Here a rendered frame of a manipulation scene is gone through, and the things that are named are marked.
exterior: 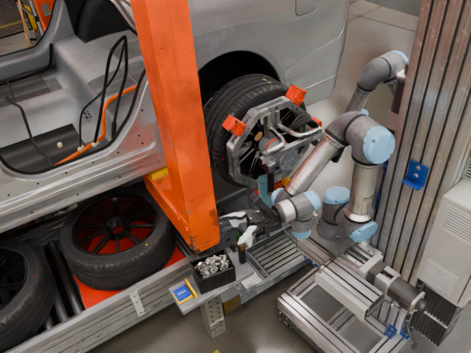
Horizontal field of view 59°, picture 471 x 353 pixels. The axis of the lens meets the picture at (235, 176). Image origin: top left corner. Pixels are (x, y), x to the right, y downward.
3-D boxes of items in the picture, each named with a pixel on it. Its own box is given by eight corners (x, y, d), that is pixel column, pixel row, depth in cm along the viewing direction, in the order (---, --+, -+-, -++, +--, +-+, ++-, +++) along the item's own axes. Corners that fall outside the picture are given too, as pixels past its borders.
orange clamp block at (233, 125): (239, 120, 223) (228, 113, 217) (247, 126, 218) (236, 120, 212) (232, 131, 225) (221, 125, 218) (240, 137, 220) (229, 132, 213)
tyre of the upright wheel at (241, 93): (301, 99, 277) (237, 52, 230) (326, 113, 261) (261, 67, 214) (247, 180, 290) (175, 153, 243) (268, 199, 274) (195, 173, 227)
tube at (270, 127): (271, 129, 230) (270, 113, 223) (293, 146, 217) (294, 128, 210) (244, 141, 224) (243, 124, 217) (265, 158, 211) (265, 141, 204)
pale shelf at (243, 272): (237, 254, 236) (237, 250, 234) (254, 274, 225) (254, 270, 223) (168, 291, 220) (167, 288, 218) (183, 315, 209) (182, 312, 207)
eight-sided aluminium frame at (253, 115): (302, 162, 270) (305, 85, 236) (308, 167, 266) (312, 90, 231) (230, 196, 250) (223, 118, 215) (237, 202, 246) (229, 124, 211)
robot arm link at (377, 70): (378, 74, 190) (342, 143, 230) (393, 66, 195) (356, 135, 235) (359, 59, 195) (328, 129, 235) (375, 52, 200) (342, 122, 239)
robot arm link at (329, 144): (339, 95, 153) (262, 198, 167) (358, 108, 145) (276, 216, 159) (355, 108, 161) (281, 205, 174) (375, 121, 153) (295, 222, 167)
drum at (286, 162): (276, 148, 250) (276, 128, 241) (299, 165, 236) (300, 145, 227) (257, 157, 245) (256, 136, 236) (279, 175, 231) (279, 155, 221)
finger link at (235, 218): (221, 230, 149) (247, 230, 147) (219, 216, 146) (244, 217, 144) (223, 224, 152) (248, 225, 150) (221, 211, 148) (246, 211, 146)
